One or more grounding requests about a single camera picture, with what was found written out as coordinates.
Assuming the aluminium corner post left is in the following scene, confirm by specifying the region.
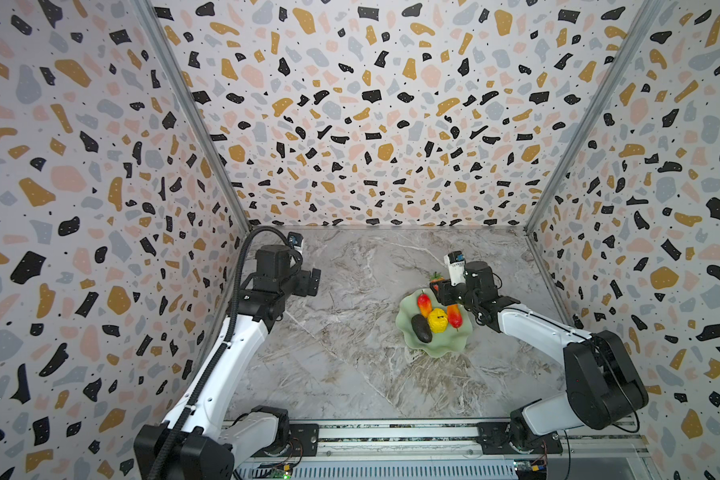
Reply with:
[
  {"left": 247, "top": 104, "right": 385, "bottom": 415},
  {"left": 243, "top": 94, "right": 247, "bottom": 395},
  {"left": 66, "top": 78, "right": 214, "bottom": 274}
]
[{"left": 134, "top": 1, "right": 251, "bottom": 232}]

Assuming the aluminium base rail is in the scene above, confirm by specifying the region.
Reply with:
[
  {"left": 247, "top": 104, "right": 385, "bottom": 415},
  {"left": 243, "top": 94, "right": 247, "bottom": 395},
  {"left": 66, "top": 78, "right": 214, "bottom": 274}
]
[{"left": 221, "top": 416, "right": 649, "bottom": 463}]

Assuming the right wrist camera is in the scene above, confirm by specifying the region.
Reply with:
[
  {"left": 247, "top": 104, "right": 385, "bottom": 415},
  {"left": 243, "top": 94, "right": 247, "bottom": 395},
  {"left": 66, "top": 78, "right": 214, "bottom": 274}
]
[{"left": 444, "top": 250, "right": 466, "bottom": 286}]

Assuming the green wavy fruit bowl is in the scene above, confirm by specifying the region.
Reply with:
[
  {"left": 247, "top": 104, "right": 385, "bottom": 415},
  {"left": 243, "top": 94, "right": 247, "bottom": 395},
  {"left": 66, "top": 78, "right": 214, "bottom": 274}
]
[{"left": 395, "top": 290, "right": 473, "bottom": 358}]

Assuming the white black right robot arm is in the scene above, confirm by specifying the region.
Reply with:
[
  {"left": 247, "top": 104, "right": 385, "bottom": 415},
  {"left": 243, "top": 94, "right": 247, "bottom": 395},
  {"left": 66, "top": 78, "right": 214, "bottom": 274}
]
[{"left": 430, "top": 251, "right": 649, "bottom": 451}]

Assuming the aluminium corner post right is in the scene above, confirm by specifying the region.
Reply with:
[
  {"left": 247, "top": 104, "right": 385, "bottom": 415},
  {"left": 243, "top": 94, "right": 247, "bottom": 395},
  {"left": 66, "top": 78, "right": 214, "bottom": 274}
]
[{"left": 524, "top": 0, "right": 663, "bottom": 238}]

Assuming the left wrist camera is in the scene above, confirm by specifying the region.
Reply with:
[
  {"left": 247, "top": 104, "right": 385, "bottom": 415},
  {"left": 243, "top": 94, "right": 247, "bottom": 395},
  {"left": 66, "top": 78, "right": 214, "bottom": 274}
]
[{"left": 287, "top": 232, "right": 304, "bottom": 252}]

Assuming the red yellow fake mango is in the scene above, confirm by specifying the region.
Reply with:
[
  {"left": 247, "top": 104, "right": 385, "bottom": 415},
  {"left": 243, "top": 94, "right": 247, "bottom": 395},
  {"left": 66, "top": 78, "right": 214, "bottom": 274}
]
[{"left": 446, "top": 304, "right": 463, "bottom": 330}]

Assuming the fake red strawberry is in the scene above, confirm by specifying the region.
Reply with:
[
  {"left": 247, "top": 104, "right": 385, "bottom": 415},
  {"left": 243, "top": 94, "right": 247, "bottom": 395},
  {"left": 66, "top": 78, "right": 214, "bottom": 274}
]
[{"left": 429, "top": 272, "right": 445, "bottom": 284}]

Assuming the white slotted cable duct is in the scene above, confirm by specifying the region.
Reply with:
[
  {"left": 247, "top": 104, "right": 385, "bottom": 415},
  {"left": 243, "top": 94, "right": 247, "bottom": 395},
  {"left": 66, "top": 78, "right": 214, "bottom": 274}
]
[{"left": 238, "top": 460, "right": 518, "bottom": 479}]

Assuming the black corrugated cable conduit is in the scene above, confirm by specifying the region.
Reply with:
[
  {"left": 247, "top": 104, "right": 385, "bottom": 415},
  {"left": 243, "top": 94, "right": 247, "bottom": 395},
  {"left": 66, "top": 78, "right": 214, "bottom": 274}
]
[{"left": 146, "top": 225, "right": 295, "bottom": 480}]

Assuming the dark fake avocado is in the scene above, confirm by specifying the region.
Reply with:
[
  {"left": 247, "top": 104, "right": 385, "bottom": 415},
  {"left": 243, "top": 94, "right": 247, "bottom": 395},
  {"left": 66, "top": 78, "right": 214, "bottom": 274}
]
[{"left": 411, "top": 314, "right": 433, "bottom": 344}]

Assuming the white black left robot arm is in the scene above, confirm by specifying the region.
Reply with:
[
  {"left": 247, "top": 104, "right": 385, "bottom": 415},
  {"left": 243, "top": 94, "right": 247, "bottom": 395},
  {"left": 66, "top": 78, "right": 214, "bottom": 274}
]
[{"left": 134, "top": 233, "right": 321, "bottom": 479}]

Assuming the aluminium corner post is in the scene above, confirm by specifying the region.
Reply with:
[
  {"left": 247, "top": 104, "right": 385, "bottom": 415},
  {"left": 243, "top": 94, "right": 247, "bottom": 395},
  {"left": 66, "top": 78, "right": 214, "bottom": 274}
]
[
  {"left": 524, "top": 0, "right": 663, "bottom": 238},
  {"left": 134, "top": 1, "right": 251, "bottom": 232}
]

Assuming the yellow fake lemon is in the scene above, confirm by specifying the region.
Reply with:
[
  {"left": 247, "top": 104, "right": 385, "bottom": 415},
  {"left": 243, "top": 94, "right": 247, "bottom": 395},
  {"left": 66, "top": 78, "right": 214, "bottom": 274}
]
[{"left": 427, "top": 308, "right": 449, "bottom": 334}]

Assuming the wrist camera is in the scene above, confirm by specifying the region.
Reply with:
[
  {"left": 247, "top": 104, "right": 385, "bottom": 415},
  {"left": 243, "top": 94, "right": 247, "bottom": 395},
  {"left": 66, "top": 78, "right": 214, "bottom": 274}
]
[
  {"left": 444, "top": 250, "right": 466, "bottom": 286},
  {"left": 287, "top": 232, "right": 304, "bottom": 252}
]

